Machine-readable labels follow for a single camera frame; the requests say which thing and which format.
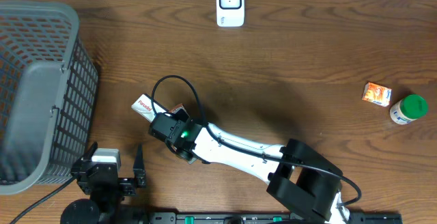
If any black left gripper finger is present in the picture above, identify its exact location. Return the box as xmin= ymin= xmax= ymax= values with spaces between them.
xmin=132 ymin=145 xmax=145 ymax=179
xmin=81 ymin=141 xmax=98 ymax=161

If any orange Top chocolate bar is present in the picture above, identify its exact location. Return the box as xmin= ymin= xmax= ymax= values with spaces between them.
xmin=169 ymin=103 xmax=186 ymax=114

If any white Panadol box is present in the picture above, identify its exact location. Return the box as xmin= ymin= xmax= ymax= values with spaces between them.
xmin=131 ymin=94 xmax=156 ymax=122

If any small orange snack box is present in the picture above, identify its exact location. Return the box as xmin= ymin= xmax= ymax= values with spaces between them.
xmin=362 ymin=82 xmax=392 ymax=107

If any green lid white jar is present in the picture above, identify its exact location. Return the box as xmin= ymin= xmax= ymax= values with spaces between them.
xmin=389 ymin=94 xmax=429 ymax=125

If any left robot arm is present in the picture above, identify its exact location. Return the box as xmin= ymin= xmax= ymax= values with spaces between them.
xmin=60 ymin=143 xmax=150 ymax=224

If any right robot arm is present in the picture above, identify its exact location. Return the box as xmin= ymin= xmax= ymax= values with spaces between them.
xmin=171 ymin=109 xmax=350 ymax=223

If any white barcode scanner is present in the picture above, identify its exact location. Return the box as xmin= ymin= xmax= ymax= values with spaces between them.
xmin=216 ymin=0 xmax=245 ymax=27

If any grey plastic mesh basket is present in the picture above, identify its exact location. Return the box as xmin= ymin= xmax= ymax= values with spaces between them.
xmin=1 ymin=1 xmax=98 ymax=195

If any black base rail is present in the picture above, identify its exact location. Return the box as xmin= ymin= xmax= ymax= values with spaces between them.
xmin=143 ymin=211 xmax=403 ymax=224

